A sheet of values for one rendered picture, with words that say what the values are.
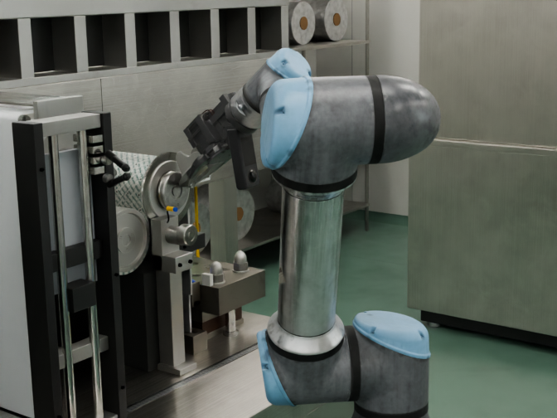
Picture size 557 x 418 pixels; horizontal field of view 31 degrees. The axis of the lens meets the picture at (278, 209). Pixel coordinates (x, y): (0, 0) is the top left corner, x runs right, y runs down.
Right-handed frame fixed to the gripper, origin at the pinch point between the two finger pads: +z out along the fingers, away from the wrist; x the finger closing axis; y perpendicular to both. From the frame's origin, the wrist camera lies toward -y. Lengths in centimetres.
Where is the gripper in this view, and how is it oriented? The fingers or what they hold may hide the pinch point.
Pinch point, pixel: (189, 184)
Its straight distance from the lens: 191.9
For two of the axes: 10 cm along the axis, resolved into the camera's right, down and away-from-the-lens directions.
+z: -6.1, 5.4, 5.8
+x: -5.9, 1.9, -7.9
